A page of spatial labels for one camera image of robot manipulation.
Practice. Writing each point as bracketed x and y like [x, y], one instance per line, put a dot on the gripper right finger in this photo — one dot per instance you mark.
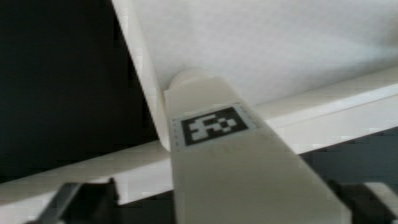
[370, 201]

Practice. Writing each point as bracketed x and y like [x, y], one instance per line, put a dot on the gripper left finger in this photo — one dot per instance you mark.
[82, 205]

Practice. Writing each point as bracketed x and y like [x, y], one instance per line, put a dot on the white desk leg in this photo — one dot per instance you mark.
[244, 182]

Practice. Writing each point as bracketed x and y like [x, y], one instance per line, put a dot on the white desk top tray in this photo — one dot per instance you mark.
[302, 51]

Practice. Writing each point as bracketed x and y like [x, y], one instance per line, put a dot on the white L-shaped corner guide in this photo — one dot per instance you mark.
[350, 137]

